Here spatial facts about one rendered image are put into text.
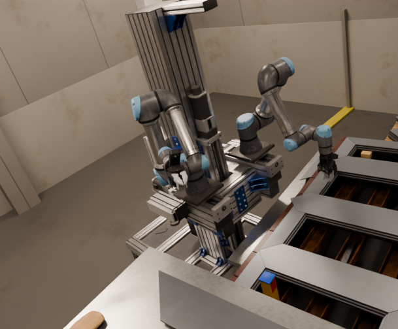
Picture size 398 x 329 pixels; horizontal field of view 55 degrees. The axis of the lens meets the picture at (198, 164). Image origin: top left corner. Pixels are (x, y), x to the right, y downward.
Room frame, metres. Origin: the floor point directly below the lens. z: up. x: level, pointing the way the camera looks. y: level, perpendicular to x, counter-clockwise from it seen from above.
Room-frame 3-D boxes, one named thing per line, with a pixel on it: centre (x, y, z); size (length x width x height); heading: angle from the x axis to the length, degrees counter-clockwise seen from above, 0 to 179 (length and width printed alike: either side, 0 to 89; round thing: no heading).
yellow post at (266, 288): (1.26, -0.16, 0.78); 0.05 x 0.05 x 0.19; 43
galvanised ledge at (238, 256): (2.03, -0.55, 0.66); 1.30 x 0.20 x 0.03; 133
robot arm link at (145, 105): (1.90, 0.18, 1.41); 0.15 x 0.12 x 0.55; 99
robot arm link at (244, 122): (2.21, -0.37, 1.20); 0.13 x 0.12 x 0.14; 116
